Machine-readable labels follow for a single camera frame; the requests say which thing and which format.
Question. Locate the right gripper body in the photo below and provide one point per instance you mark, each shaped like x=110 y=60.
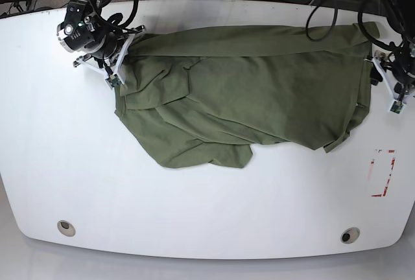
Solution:
x=102 y=45

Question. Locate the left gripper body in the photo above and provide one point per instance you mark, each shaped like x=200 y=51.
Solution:
x=401 y=65

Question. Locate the green T-shirt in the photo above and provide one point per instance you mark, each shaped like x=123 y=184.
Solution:
x=207 y=95

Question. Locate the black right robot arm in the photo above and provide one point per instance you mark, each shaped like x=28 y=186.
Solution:
x=85 y=30

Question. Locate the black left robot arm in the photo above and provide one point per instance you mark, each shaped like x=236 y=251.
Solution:
x=400 y=17

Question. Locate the red tape rectangle marking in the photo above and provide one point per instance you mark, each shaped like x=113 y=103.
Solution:
x=380 y=172

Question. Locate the right grey table grommet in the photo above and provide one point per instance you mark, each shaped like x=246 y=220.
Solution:
x=350 y=235

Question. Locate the grey table grommet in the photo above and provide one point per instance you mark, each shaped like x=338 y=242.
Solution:
x=66 y=228
x=350 y=235

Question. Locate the left grey table grommet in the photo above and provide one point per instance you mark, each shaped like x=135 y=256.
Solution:
x=66 y=228

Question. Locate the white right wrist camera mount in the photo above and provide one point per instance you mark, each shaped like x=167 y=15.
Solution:
x=113 y=73

